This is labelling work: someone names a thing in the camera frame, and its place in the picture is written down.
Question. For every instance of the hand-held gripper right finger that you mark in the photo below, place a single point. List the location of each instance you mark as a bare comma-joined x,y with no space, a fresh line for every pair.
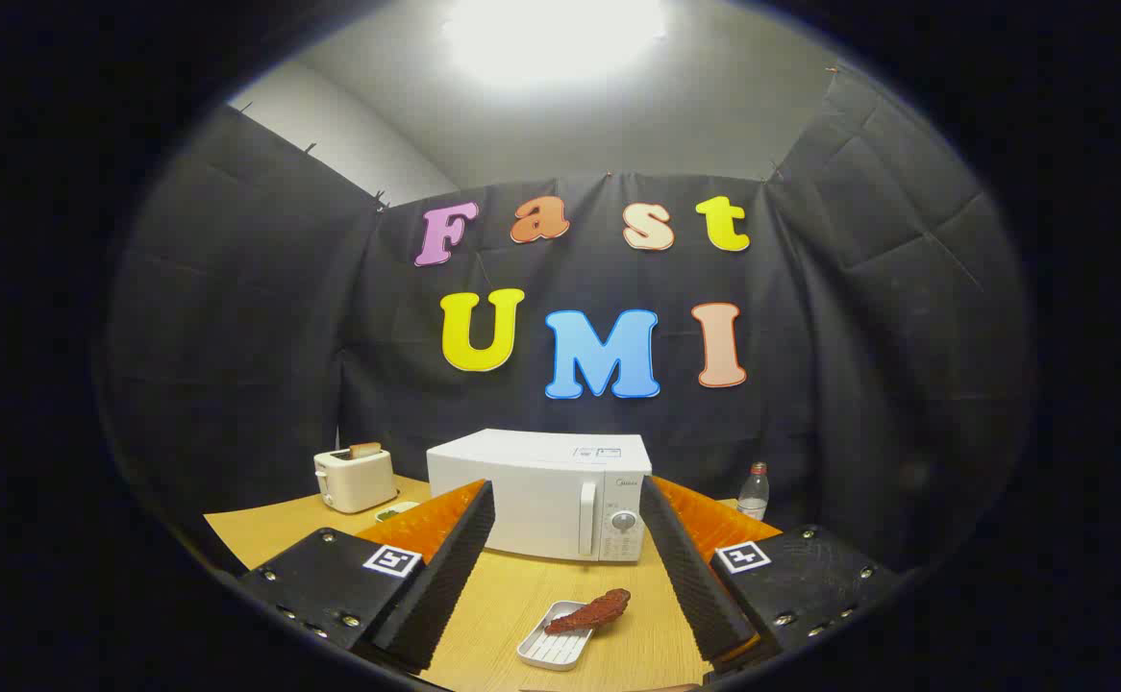
695,586

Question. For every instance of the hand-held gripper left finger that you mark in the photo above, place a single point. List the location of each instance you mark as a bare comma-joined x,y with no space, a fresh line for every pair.
445,586

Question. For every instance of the reddish brown meat piece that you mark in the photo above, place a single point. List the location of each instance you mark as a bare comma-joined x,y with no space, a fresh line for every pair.
594,610

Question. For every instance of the white toaster oven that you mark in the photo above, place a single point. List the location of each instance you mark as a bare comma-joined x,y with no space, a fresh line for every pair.
532,481

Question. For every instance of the cream bread toaster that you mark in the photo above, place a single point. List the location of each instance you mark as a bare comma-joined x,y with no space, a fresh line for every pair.
359,479

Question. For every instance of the white divided bean dish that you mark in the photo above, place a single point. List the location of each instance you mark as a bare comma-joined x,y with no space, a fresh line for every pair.
395,511

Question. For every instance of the clear red label water bottle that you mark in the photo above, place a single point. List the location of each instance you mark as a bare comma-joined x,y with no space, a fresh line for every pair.
753,500

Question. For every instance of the small white ribbed tray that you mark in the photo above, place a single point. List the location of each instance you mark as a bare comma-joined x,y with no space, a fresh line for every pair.
553,652

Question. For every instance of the toasted bread slice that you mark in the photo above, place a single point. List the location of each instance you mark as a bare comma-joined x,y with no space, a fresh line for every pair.
365,450

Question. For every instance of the black backdrop cloth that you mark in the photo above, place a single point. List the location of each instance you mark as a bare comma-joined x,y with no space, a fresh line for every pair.
234,336

